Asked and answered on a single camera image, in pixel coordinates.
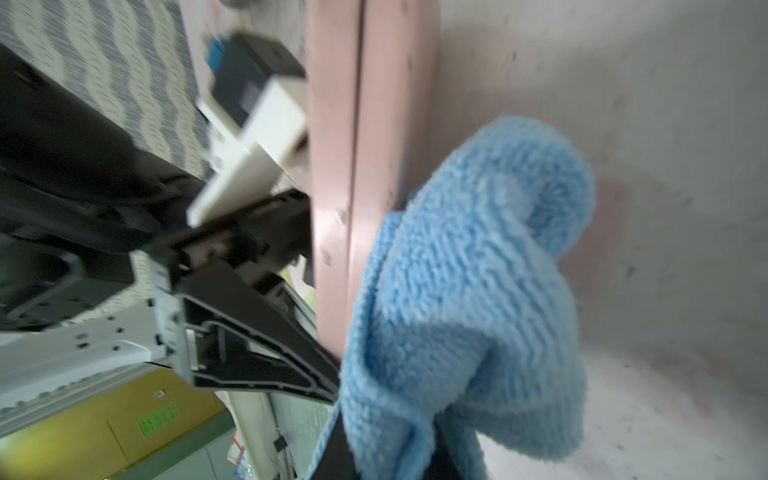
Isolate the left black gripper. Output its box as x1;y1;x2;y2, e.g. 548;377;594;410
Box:
144;191;340;404

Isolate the blue microfiber cloth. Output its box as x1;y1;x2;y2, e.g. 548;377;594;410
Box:
330;117;596;479

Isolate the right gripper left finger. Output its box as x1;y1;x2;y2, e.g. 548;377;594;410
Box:
308;413;360;480

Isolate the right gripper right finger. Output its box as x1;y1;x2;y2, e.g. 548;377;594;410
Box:
423;431;463;480

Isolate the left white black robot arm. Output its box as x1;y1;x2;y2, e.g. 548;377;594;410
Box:
1;49;340;410

